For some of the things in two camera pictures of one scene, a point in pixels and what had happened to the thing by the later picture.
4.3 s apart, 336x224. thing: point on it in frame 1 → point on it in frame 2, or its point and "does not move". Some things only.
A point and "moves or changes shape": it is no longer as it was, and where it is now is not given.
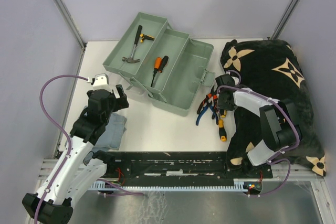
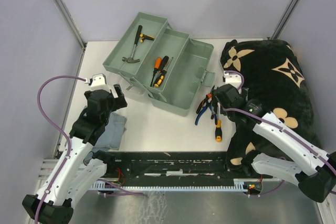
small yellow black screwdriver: [222, 113] moves or changes shape
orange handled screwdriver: [157, 66] does not move
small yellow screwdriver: [145, 36] does not move
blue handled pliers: [208, 105] does not move
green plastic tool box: [150, 55] does not move
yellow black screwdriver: [221, 130] moves or changes shape
